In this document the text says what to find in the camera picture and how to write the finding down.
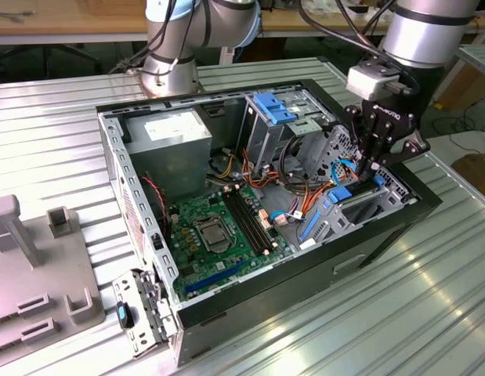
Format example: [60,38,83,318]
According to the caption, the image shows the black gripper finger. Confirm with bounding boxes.
[342,104,379,183]
[367,122,431,182]

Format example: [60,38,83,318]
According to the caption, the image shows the blue data wire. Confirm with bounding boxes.
[330,158,361,186]

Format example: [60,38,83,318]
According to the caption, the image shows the hard disk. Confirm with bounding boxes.
[299,175,386,243]

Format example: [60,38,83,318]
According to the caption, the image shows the orange red power wire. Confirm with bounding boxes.
[304,162,363,232]

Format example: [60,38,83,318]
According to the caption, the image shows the metal disk bay cage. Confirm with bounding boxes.
[295,125,418,251]

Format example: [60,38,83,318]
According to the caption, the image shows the small brown cardboard box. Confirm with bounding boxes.
[451,153,485,197]

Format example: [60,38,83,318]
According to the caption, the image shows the large brown cardboard box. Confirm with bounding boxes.
[441,64,485,110]

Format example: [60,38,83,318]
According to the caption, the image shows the blue plastic drive latch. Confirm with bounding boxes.
[254,92,300,125]

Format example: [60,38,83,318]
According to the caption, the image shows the metal optical drive cage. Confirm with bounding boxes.
[237,88,333,177]

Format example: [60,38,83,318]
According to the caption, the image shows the white box with black lid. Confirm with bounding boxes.
[343,5,368,20]

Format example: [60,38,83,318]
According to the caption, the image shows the black RAM slots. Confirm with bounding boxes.
[220,186,278,255]

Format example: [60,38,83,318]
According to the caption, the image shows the open black PC case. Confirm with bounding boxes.
[96,78,443,367]

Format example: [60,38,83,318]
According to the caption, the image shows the CPU socket with silver CPU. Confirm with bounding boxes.
[191,214,232,254]

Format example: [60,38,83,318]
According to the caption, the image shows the green motherboard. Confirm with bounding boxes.
[165,183,296,302]

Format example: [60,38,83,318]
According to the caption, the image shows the grey power supply unit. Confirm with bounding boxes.
[123,108,212,201]

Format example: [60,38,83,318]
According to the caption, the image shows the blue expansion slot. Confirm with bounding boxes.
[183,261,245,295]

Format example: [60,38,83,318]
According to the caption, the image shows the black office chair base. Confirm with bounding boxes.
[42,42,104,75]

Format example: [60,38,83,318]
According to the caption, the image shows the black latch with blue mark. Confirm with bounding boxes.
[114,301,134,329]

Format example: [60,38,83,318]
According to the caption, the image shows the long wooden desk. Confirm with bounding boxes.
[0,0,485,46]

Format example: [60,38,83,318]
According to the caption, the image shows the grey parts rack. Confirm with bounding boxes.
[0,194,106,353]

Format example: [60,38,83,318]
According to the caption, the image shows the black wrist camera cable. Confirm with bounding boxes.
[298,0,420,96]

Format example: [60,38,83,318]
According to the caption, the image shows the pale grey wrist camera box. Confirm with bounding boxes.
[346,64,400,101]

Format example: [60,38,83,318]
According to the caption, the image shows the thick black cable bundle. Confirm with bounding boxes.
[279,135,308,187]

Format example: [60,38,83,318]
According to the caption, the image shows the metal frame table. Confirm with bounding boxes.
[433,42,485,130]

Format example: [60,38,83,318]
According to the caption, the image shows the orange red wire bundle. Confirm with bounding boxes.
[240,148,309,197]

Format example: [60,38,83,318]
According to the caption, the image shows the pale blue connector wire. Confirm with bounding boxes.
[270,210,302,229]

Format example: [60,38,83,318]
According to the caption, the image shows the yellow black wire bundle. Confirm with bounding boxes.
[208,146,237,179]

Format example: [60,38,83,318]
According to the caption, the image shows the red black fan wire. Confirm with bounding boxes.
[139,174,167,240]

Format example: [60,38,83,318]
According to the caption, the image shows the square brown base plate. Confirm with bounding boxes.
[132,67,207,99]

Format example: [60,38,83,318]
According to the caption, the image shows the hanging black cable bundle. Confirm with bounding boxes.
[107,0,179,76]

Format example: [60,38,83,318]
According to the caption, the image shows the hinged metal slot bracket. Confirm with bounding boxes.
[111,268,179,358]

